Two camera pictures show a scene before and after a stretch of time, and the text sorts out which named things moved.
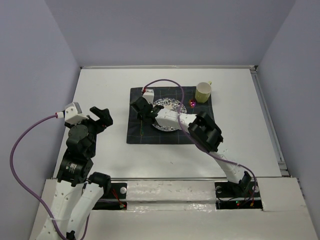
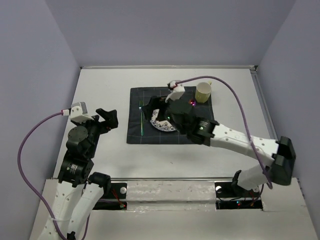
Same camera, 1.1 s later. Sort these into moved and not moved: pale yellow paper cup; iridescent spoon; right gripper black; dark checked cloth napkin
Moved: right gripper black
Not moved: dark checked cloth napkin; pale yellow paper cup; iridescent spoon
